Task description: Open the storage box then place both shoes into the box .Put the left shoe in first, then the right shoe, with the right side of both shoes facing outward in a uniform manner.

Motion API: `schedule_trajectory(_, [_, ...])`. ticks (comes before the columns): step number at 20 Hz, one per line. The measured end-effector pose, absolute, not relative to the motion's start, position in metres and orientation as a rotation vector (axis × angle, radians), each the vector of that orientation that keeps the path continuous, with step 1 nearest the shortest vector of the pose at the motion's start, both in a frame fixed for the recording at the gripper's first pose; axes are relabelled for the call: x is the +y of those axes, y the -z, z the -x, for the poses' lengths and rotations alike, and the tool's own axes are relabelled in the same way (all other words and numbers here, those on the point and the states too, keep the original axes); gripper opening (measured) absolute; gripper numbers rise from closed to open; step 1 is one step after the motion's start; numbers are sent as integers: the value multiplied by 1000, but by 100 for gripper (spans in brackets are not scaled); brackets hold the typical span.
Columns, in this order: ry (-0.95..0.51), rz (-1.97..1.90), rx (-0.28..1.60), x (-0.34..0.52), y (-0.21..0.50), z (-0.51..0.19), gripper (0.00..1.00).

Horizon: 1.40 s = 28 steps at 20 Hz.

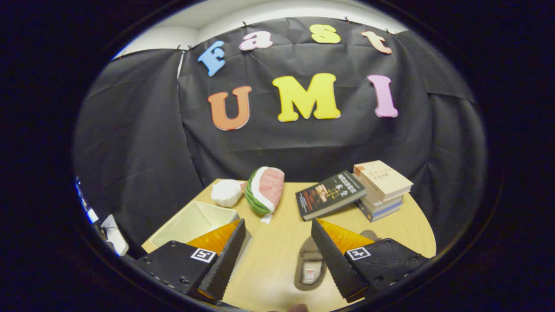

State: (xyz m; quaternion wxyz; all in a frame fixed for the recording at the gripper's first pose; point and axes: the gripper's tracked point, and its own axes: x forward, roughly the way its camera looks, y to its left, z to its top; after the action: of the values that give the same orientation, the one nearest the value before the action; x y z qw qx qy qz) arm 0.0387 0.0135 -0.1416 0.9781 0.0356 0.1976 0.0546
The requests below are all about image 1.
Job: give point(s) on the white plush toy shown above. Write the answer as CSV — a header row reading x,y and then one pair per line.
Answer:
x,y
226,193

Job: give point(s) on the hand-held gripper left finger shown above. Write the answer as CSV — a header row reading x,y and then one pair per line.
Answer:
x,y
223,264

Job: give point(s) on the beige cover book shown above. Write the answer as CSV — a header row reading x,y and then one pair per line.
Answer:
x,y
383,178

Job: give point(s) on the white plastic object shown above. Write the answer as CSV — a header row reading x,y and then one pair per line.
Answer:
x,y
115,234

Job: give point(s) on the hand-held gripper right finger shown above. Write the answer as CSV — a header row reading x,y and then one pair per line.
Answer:
x,y
334,264

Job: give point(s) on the watermelon slice plush toy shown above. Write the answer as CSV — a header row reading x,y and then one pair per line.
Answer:
x,y
266,188

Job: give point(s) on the black backdrop cloth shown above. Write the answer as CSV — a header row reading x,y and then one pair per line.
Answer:
x,y
303,143

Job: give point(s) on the black paperback book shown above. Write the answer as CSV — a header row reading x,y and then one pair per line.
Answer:
x,y
329,195

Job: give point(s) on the brown slipper shoe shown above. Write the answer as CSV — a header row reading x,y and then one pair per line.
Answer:
x,y
308,274
370,235

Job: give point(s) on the blue cover book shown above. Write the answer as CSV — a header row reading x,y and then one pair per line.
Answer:
x,y
379,213

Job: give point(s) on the beige fabric storage box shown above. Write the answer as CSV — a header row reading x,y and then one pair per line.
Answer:
x,y
190,223

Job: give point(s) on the grey white book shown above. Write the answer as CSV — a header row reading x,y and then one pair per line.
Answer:
x,y
381,203

